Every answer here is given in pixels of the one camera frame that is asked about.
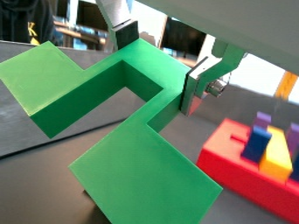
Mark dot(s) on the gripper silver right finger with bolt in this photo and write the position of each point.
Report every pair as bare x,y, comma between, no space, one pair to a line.
203,80

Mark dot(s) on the purple post block right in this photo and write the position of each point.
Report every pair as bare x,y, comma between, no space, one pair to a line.
292,137

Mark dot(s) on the red base board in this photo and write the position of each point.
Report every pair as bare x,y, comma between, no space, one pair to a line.
237,174

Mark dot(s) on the green stepped arch block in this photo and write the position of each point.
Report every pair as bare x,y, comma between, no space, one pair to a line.
141,181

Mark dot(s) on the purple post block left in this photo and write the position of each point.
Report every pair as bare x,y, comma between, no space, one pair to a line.
261,120

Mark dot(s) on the yellow long bar block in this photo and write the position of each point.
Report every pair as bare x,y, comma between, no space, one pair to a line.
275,163

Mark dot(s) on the blue post block right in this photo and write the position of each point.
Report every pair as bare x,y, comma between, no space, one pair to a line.
293,175

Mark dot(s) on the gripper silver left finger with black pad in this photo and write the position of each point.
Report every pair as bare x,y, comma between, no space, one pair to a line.
120,24

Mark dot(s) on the blue post block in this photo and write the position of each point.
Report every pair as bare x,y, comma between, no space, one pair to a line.
256,144
293,175

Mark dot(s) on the blue post block left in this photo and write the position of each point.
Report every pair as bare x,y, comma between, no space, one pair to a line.
256,144

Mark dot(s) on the purple post block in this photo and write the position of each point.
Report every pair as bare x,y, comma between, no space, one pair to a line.
261,120
292,137

